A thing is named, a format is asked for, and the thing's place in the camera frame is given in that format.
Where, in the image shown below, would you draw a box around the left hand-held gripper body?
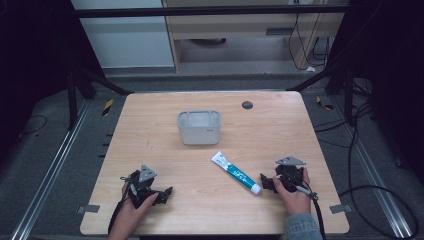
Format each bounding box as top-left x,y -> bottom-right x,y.
128,164 -> 158,209

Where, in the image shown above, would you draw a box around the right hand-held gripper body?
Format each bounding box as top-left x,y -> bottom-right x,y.
274,155 -> 307,194

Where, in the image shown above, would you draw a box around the white and teal toothpaste tube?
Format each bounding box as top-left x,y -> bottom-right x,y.
210,150 -> 263,196

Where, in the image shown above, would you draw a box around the grey plastic holder box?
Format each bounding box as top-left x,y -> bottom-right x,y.
176,110 -> 222,146

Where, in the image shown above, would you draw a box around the person's right hand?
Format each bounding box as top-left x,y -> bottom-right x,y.
273,168 -> 313,216

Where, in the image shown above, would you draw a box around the person's left hand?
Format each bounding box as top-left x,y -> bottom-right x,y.
111,184 -> 160,233

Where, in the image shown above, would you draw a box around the yellow and black tape strip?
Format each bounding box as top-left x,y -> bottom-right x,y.
101,98 -> 115,117
315,95 -> 334,111

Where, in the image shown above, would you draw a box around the white cabinet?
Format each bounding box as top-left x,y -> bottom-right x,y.
70,0 -> 175,69

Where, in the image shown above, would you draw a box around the black curtain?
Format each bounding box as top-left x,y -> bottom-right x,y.
328,0 -> 424,184
0,0 -> 104,161

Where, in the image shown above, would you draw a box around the light wooden desk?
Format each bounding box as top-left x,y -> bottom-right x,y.
162,0 -> 349,73

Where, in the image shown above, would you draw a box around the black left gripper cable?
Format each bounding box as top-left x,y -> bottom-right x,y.
107,175 -> 138,234

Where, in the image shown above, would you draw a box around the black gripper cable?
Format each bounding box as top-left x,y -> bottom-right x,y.
294,184 -> 327,240
107,175 -> 138,234

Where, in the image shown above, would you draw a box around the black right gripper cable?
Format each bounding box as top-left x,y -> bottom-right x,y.
294,184 -> 327,240

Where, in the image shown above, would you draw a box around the grey table edge bracket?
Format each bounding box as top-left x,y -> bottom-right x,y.
77,204 -> 101,214
329,203 -> 353,215

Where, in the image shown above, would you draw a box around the black looped floor cable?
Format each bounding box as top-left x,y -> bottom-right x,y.
338,103 -> 419,239

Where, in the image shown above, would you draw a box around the aluminium floor rail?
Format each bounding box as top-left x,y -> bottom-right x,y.
9,99 -> 91,240
329,96 -> 414,239

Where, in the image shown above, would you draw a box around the black metal frame stand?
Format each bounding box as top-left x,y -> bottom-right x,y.
66,64 -> 133,131
286,63 -> 356,127

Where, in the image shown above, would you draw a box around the thin black floor cable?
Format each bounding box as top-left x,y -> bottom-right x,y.
19,114 -> 48,136

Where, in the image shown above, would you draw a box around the black hanging desk cables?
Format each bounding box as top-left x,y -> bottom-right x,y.
287,13 -> 331,71

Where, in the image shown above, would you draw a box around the black horizontal frame bar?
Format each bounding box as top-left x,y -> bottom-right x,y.
74,4 -> 349,18

